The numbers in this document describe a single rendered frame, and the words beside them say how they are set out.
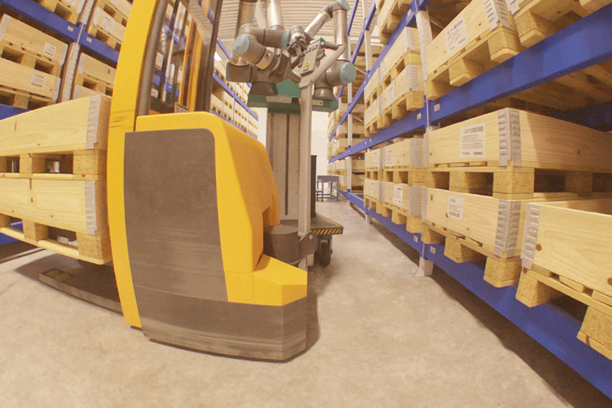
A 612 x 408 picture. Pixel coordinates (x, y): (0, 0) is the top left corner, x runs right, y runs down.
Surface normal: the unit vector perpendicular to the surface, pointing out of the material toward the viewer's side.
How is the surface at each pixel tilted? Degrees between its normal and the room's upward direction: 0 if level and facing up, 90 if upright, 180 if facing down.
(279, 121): 90
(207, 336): 90
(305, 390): 0
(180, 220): 90
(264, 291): 90
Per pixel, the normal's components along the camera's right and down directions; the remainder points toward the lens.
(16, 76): 1.00, 0.02
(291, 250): 0.62, 0.04
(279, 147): 0.26, 0.04
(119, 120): -0.01, 0.03
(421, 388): 0.02, -1.00
